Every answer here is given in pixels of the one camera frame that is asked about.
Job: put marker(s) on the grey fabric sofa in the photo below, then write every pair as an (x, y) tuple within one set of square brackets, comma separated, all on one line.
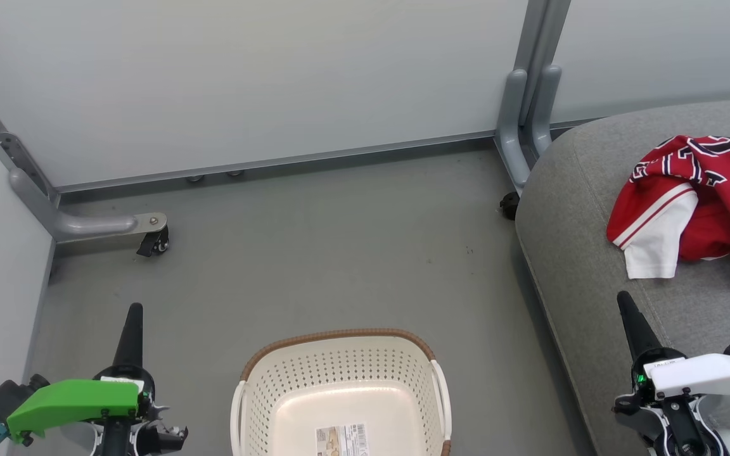
[(593, 266)]

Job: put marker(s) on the black caster wheel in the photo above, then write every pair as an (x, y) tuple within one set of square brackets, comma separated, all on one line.
[(154, 242), (509, 206)]

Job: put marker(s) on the red and white jersey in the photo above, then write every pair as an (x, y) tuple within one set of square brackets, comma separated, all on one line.
[(720, 190)]

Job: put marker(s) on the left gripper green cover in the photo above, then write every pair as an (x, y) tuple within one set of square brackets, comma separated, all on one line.
[(73, 402)]

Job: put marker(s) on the cream plastic laundry basket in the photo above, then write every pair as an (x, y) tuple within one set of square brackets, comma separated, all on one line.
[(339, 380)]

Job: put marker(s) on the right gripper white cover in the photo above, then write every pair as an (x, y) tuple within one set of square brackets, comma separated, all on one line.
[(707, 377)]

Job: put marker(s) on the paper label with barcode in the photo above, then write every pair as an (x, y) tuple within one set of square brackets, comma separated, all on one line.
[(341, 441)]

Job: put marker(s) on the grey partition bottom rail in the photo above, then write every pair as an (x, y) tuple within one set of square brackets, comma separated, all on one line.
[(276, 163)]

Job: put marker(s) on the grey partition post with feet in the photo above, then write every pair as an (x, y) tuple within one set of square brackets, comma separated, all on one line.
[(530, 95)]

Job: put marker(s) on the grey partition foot with post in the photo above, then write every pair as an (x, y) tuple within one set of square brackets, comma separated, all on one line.
[(86, 225)]

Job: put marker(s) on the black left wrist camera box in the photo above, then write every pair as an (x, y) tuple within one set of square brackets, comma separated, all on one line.
[(4, 399)]

